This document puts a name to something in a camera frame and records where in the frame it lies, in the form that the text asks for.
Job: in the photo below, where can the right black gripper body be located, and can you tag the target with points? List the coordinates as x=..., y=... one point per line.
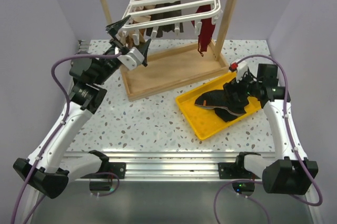
x=245, y=89

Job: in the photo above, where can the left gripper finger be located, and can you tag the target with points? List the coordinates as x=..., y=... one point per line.
x=114, y=28
x=144, y=51

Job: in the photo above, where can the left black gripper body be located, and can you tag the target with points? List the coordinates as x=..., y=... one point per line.
x=108, y=66

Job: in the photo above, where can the tan brown underwear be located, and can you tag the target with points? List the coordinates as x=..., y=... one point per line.
x=176, y=28

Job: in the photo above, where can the black striped underwear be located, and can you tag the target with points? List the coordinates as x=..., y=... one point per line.
x=226, y=109

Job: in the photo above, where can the white plastic clip hanger frame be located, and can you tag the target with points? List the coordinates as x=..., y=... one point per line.
x=188, y=7

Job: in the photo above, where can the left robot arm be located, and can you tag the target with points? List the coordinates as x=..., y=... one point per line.
x=80, y=77

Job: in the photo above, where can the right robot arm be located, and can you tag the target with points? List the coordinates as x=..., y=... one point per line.
x=291, y=172

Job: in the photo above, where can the wooden hanger rack stand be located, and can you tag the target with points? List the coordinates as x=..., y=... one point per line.
x=177, y=66

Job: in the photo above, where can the dark red lace underwear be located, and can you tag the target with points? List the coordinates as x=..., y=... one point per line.
x=207, y=30

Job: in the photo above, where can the yellow plastic tray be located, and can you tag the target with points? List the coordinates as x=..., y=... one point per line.
x=205, y=123

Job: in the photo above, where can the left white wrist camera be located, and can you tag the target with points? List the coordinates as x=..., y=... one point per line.
x=132, y=59

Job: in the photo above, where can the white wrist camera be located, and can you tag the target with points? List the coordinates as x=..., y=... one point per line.
x=132, y=59
x=240, y=68

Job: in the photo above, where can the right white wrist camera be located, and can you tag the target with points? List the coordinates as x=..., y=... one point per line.
x=240, y=68

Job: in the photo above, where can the left aluminium side rail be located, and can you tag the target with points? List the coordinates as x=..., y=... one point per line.
x=82, y=48

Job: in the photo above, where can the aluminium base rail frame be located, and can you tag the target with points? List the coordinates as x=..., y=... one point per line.
x=170, y=166

